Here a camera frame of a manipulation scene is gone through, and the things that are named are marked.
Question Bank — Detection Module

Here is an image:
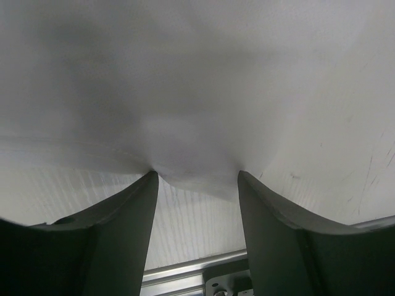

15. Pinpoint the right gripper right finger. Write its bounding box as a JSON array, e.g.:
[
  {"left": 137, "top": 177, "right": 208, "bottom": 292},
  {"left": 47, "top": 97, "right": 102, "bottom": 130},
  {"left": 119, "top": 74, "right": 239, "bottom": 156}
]
[{"left": 238, "top": 171, "right": 394, "bottom": 295}]

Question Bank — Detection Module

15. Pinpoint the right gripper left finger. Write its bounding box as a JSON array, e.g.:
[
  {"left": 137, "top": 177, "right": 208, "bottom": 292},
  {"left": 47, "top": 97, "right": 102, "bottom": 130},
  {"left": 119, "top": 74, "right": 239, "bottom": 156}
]
[{"left": 1, "top": 171, "right": 159, "bottom": 295}]

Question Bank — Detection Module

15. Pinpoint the white t-shirt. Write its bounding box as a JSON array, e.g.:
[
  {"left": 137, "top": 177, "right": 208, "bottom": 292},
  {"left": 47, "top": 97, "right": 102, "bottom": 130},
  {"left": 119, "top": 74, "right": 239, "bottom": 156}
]
[{"left": 0, "top": 0, "right": 371, "bottom": 206}]

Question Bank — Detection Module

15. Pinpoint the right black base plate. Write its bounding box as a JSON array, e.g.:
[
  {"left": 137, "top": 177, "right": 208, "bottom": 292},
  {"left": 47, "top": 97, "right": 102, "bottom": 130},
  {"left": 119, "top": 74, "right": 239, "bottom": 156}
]
[{"left": 202, "top": 259, "right": 255, "bottom": 296}]

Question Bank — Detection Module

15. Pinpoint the aluminium mounting rail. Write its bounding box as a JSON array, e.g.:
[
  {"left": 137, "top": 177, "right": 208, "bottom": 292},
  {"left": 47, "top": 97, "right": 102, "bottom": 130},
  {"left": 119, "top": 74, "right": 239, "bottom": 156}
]
[{"left": 140, "top": 250, "right": 247, "bottom": 295}]

